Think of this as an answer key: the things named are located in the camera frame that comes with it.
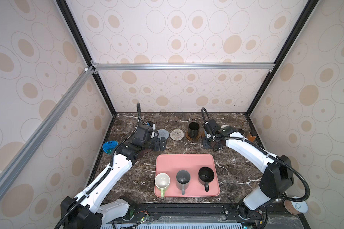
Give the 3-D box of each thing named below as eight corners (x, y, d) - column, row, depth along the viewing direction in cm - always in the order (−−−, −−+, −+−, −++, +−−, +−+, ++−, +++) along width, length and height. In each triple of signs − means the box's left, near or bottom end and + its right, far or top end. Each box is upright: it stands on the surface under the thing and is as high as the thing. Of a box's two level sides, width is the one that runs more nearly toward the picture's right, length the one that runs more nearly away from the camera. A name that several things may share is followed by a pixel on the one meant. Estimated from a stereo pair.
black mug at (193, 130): (188, 141, 104) (190, 132, 96) (188, 131, 110) (189, 122, 102) (198, 141, 104) (200, 132, 96) (196, 131, 110) (198, 122, 102)
